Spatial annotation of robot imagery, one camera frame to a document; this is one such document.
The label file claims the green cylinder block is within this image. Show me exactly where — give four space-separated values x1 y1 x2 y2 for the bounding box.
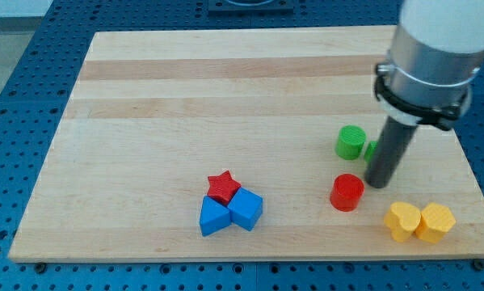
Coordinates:
335 125 367 160

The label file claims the green star block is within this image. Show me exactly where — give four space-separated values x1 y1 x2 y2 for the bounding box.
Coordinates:
364 141 377 162

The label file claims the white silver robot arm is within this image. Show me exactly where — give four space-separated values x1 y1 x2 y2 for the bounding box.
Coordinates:
375 0 484 130

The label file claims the red star block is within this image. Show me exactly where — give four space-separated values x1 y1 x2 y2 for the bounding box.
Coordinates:
207 171 241 206

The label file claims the light wooden board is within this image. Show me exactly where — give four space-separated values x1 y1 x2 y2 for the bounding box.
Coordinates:
8 26 484 263

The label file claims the blue cube block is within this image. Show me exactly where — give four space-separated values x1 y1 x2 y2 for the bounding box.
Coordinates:
228 188 263 231

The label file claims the blue triangle block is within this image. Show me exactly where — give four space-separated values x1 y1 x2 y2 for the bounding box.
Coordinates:
199 196 232 237

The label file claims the red cylinder block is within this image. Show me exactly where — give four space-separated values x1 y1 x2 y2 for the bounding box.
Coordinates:
330 173 364 212

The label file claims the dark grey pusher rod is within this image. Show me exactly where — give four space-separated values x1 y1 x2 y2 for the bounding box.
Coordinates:
364 117 418 188

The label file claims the yellow heart block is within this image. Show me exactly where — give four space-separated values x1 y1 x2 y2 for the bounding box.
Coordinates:
384 201 421 243

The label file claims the yellow hexagon block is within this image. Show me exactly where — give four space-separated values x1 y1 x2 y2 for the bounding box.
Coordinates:
415 203 457 243

